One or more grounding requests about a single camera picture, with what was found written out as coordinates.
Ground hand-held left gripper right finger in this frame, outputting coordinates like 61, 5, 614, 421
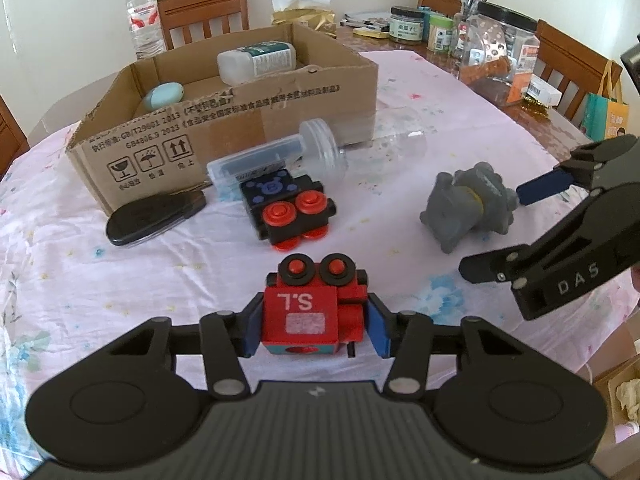
365, 294, 541, 397

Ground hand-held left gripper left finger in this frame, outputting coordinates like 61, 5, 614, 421
92, 292, 267, 399

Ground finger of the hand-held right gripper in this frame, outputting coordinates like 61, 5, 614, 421
459, 180, 640, 291
516, 136, 640, 207

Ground red toy train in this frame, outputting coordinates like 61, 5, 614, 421
261, 254, 368, 358

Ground grey toy animal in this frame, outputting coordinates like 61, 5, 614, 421
420, 161, 519, 254

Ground cardboard box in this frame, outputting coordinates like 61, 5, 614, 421
66, 22, 379, 216

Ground light blue plastic case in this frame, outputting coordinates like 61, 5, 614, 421
141, 82, 187, 113

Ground cotton swab container green label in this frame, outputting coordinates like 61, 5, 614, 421
216, 41, 297, 86

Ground small white box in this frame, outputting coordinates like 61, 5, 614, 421
522, 74, 563, 107

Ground teal paper bag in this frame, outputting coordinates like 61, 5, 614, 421
582, 60, 631, 142

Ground pink floral tablecloth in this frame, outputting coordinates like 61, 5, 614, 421
0, 50, 633, 441

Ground black toy car red wheels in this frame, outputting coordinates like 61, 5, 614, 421
239, 169, 337, 252

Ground brown cardboard carton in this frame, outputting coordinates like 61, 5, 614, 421
592, 360, 640, 441

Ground large clear jar black lid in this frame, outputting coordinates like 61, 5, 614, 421
459, 1, 541, 107

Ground black oval case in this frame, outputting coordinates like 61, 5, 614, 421
106, 191, 207, 248

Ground clear plastic card box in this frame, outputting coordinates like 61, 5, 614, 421
206, 140, 308, 196

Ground clear plastic bottle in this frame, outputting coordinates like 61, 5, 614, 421
299, 118, 428, 186

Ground small jar with green lid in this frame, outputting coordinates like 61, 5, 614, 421
427, 14, 453, 53

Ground dark jar with black lid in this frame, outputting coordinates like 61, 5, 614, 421
389, 6, 426, 47

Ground stack of papers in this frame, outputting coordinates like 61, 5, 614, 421
342, 10, 391, 28

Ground gold tissue packet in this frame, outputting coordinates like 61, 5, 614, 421
270, 0, 338, 36

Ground plastic water bottle red label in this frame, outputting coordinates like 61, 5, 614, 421
125, 0, 166, 61

